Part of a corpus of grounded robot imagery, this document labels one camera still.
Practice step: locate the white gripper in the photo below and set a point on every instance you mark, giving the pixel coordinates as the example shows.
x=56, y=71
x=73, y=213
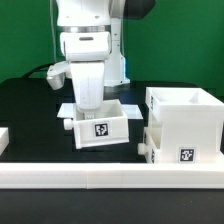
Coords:
x=88, y=84

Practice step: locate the white drawer box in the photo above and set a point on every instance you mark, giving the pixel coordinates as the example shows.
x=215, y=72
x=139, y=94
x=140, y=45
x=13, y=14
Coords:
x=109, y=126
x=148, y=148

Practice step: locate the white drawer box front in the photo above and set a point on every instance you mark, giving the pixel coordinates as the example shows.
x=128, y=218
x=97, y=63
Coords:
x=148, y=148

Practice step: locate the white drawer cabinet frame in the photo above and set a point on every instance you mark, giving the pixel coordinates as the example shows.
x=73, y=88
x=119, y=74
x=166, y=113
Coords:
x=185, y=123

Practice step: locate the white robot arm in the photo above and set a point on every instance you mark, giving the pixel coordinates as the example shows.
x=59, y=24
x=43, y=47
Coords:
x=90, y=41

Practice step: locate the white marker base plate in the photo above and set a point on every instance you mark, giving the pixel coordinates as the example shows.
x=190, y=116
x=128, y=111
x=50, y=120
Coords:
x=133, y=111

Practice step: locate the white obstacle fence wall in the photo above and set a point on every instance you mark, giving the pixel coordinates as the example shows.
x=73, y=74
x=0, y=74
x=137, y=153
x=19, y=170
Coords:
x=101, y=176

